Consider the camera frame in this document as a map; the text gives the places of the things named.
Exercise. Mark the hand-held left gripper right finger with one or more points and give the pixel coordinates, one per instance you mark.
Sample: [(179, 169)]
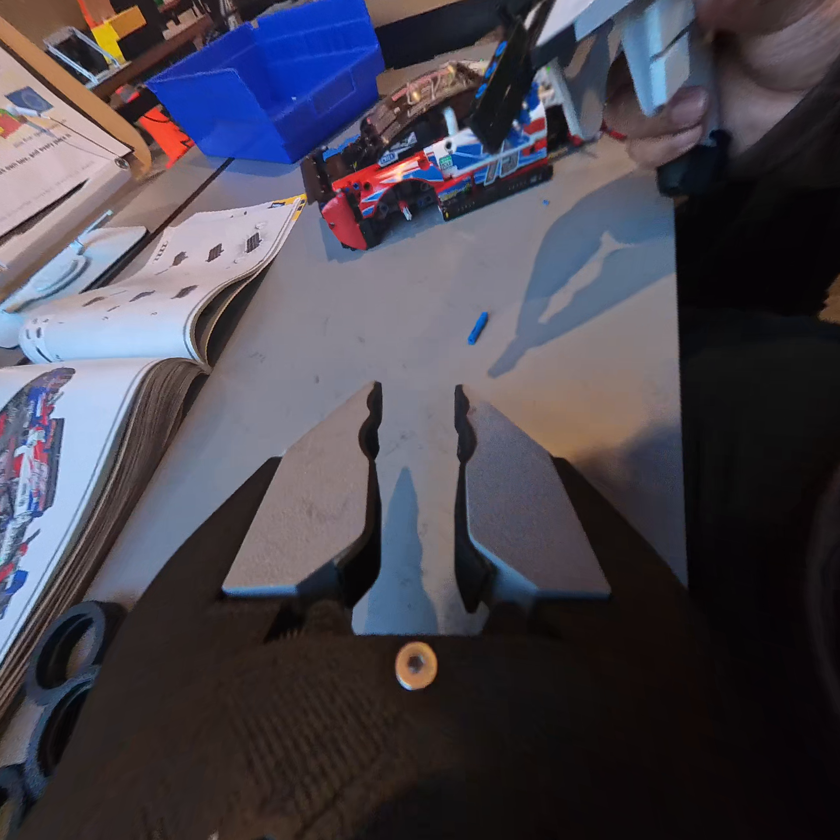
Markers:
[(531, 525)]

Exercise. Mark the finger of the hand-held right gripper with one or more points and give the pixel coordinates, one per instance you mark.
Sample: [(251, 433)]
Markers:
[(584, 19), (669, 52)]

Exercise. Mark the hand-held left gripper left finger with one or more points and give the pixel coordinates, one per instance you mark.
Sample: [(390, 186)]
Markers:
[(308, 525)]

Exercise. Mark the blue axle pin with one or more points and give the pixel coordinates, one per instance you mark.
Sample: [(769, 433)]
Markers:
[(478, 328)]

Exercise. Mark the light grey desk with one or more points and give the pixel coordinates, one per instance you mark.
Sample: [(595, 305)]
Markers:
[(394, 295)]

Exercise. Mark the person's right hand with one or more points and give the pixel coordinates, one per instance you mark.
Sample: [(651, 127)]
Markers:
[(774, 46)]

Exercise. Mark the red toy brick car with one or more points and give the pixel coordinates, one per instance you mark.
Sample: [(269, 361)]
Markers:
[(426, 170)]

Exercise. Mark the open instruction booklet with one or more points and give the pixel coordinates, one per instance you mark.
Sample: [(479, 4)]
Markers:
[(131, 308)]

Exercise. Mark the blue plastic bin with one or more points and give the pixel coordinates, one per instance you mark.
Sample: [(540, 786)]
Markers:
[(262, 92)]

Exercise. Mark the white plastic device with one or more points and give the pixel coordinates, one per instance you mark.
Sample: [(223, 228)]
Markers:
[(59, 269)]

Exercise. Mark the orange plastic object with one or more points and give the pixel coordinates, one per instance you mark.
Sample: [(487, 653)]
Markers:
[(164, 134)]

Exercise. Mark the wooden board with paper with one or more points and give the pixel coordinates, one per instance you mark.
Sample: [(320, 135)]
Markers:
[(39, 151)]

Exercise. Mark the yellow box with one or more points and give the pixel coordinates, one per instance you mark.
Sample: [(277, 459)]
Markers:
[(121, 29)]

